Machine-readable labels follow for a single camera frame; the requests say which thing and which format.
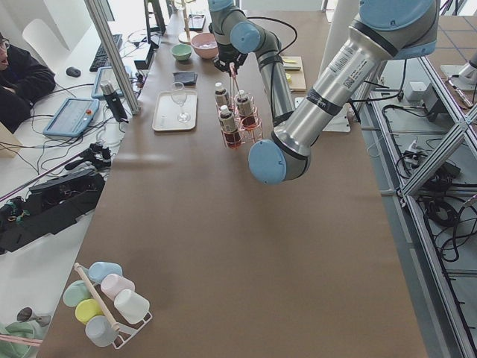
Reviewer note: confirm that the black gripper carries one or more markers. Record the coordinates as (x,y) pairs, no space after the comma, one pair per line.
(226,54)

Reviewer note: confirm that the tea bottle placed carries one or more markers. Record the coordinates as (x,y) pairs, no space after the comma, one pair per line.
(222,97)

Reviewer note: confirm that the copper wire bottle basket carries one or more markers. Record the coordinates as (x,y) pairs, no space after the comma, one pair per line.
(250,128)

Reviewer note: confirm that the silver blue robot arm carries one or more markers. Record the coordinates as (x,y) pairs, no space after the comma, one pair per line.
(381,30)

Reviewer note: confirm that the tea bottle middle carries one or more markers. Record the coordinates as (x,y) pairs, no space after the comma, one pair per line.
(243,104)

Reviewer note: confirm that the tea bottle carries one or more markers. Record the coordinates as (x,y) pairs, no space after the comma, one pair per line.
(243,104)
(229,127)

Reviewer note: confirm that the tea bottle front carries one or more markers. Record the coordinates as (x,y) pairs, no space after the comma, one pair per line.
(229,127)

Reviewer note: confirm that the pink bowl with ice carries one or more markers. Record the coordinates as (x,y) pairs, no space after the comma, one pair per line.
(205,45)

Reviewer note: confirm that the mint green bowl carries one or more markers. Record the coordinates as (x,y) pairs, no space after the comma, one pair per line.
(181,52)

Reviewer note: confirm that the wooden stand with pole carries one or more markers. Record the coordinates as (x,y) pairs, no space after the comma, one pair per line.
(187,35)

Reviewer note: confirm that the black small tray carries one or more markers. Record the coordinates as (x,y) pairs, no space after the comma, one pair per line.
(196,22)

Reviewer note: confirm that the clear wine glass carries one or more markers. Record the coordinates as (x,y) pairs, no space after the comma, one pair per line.
(179,97)

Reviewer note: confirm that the bamboo cutting board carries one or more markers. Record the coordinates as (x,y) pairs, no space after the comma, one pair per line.
(298,81)

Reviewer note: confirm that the cream serving tray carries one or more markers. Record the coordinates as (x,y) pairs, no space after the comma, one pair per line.
(166,112)

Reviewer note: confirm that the black monitor stand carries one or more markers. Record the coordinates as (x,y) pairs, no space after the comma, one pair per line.
(155,29)

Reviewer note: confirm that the black thermos bottle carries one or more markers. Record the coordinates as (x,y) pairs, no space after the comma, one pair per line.
(113,101)

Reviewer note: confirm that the black keyboard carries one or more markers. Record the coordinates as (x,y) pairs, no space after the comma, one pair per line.
(101,58)

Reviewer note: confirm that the black computer mouse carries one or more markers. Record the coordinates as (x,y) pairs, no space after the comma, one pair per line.
(73,72)

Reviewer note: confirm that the blue teach pendant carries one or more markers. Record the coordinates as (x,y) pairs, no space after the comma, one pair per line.
(72,118)

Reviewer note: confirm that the grey power adapter box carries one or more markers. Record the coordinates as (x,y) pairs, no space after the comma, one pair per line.
(425,94)

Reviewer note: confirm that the person in black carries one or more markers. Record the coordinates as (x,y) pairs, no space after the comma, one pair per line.
(24,81)

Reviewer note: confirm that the black electronics box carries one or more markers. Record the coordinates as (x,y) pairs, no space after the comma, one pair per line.
(51,207)

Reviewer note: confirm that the light blue cup top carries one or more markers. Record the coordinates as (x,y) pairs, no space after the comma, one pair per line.
(99,270)

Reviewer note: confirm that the pink cup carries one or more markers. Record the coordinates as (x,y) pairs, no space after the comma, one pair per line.
(113,284)

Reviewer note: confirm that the white cup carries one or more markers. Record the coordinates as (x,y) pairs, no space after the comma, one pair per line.
(132,306)

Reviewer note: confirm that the mint green cup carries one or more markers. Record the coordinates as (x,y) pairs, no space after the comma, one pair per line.
(75,293)

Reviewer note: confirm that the yellow cup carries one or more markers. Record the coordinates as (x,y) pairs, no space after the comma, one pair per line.
(87,309)

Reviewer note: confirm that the white cup rack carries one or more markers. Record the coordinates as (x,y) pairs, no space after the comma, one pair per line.
(127,331)

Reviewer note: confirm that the pale blue cup bottom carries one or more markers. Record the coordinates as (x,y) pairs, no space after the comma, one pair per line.
(100,332)

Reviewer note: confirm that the steel jigger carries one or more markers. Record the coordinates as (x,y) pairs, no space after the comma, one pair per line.
(27,314)

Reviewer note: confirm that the aluminium frame post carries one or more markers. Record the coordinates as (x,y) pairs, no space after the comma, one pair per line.
(98,17)

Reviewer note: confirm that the aluminium frame rail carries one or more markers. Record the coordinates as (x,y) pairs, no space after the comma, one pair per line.
(431,172)

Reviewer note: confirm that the wooden rack handle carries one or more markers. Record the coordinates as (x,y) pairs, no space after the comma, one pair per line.
(84,277)

